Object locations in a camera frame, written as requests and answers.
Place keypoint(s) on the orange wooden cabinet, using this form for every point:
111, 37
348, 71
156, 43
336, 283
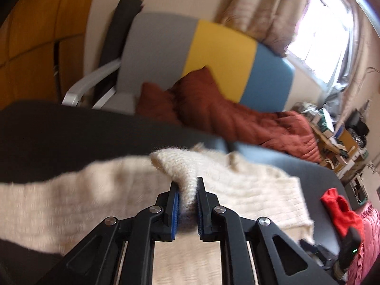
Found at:
42, 48

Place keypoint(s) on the cream knitted sweater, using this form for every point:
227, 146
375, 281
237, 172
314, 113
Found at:
43, 220

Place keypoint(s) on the grey yellow blue sofa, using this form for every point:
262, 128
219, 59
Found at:
162, 48

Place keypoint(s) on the pink ruffled fabric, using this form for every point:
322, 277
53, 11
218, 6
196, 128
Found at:
369, 250

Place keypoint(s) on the cluttered wooden side shelf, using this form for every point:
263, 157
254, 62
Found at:
342, 150

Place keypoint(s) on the beige starfish pattern curtain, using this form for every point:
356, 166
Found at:
270, 22

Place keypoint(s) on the black rolled mat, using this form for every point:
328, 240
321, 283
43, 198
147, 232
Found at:
114, 42

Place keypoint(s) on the rust red quilted jacket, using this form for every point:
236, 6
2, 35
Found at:
196, 102

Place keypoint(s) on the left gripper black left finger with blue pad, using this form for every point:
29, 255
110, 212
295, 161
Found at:
120, 251

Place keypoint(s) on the red glove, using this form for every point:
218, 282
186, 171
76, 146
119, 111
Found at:
342, 216

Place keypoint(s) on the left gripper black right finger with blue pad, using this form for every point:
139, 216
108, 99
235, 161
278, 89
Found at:
254, 251

